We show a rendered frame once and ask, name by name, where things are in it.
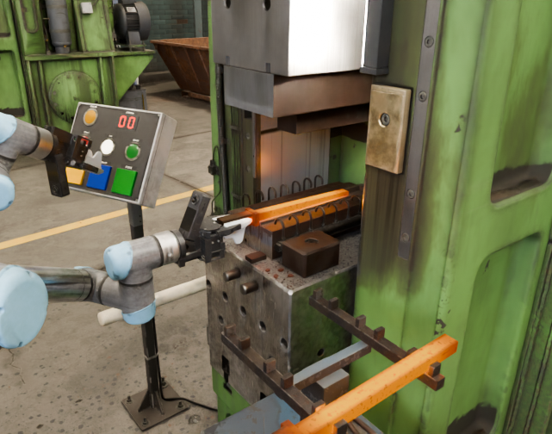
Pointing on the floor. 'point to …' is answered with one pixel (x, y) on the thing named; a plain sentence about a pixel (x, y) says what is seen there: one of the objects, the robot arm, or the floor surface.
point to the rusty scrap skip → (188, 65)
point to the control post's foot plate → (145, 414)
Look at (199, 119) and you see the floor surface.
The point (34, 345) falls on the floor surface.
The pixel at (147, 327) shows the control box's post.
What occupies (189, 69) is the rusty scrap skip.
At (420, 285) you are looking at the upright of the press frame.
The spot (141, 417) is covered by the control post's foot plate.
